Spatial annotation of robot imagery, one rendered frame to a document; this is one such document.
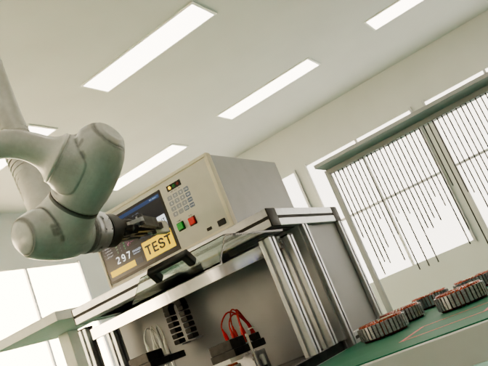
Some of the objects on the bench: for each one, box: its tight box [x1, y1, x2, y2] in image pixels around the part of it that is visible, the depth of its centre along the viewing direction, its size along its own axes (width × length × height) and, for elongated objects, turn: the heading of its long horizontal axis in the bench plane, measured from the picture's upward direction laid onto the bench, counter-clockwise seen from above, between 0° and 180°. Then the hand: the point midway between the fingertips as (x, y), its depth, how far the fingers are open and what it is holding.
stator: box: [434, 280, 488, 313], centre depth 135 cm, size 11×11×4 cm
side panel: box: [298, 221, 383, 349], centre depth 168 cm, size 28×3×32 cm, turn 93°
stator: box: [379, 301, 425, 322], centre depth 155 cm, size 11×11×4 cm
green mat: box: [318, 285, 488, 366], centre depth 136 cm, size 94×61×1 cm, turn 93°
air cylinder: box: [231, 348, 272, 366], centre depth 152 cm, size 5×8×6 cm
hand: (157, 227), depth 153 cm, fingers closed
